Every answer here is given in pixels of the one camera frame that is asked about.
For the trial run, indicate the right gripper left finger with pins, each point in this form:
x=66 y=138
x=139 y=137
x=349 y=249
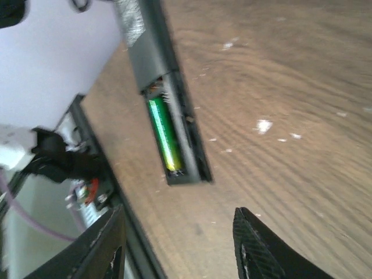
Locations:
x=97 y=253

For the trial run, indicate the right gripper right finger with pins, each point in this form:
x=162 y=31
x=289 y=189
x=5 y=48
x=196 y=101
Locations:
x=261 y=254

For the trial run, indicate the black remote control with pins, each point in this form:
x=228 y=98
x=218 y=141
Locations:
x=158 y=74

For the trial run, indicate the green AA battery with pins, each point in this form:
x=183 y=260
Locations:
x=165 y=134

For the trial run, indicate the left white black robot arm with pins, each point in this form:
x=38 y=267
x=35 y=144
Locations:
x=44 y=152

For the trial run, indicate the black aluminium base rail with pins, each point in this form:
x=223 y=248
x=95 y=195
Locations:
x=144 y=263

